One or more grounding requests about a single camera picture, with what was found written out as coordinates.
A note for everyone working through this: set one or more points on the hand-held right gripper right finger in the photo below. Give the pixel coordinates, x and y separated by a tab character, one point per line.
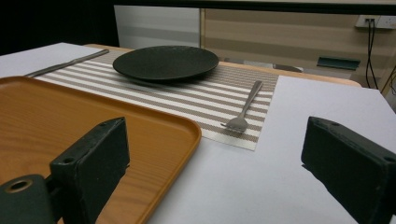
348	168

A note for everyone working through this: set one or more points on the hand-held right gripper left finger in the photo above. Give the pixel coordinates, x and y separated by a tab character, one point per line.
93	161

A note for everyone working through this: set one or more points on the wooden tray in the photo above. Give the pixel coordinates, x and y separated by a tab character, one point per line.
46	124

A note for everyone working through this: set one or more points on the silver knife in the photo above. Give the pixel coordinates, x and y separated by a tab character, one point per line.
77	59

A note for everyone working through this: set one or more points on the silver fork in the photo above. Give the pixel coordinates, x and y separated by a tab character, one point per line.
239	123

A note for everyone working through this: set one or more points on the black plate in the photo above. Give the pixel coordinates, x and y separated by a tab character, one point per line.
165	63

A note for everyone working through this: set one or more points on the white table sheet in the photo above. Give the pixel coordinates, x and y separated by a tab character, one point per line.
280	186

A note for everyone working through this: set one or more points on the striped placemat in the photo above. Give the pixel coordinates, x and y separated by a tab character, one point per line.
193	99

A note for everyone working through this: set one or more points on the white wall socket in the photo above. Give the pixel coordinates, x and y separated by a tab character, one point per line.
387	22

